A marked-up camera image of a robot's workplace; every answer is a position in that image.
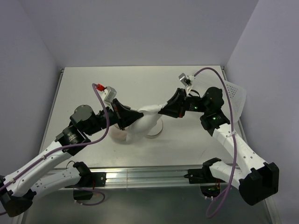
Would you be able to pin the white mesh laundry bag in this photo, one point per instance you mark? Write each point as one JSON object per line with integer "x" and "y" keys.
{"x": 146, "y": 127}

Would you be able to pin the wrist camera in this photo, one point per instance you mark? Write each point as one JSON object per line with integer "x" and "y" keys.
{"x": 107, "y": 93}
{"x": 187, "y": 81}

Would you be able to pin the pink bra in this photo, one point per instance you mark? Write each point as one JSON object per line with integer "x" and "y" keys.
{"x": 119, "y": 134}

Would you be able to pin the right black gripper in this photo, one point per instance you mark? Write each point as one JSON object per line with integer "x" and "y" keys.
{"x": 176, "y": 106}

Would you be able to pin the clear plastic perforated basket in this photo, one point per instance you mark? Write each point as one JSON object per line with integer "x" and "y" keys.
{"x": 237, "y": 94}

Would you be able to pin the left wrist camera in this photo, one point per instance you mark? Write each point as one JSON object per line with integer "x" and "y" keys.
{"x": 107, "y": 93}

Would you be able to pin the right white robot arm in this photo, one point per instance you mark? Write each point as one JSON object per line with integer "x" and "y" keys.
{"x": 257, "y": 179}

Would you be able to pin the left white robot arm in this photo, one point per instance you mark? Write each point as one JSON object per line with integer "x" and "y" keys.
{"x": 19, "y": 189}

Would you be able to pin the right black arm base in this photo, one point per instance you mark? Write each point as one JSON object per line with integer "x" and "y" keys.
{"x": 203, "y": 175}

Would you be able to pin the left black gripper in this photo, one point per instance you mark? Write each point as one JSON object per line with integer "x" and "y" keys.
{"x": 123, "y": 115}

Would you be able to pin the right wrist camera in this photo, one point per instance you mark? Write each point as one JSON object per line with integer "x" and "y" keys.
{"x": 187, "y": 81}

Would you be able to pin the aluminium rail frame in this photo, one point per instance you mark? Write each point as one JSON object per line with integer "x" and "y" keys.
{"x": 155, "y": 177}

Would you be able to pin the white garment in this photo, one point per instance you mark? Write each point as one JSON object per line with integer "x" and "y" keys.
{"x": 151, "y": 111}

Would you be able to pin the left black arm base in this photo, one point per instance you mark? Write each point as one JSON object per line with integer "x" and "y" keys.
{"x": 86, "y": 188}

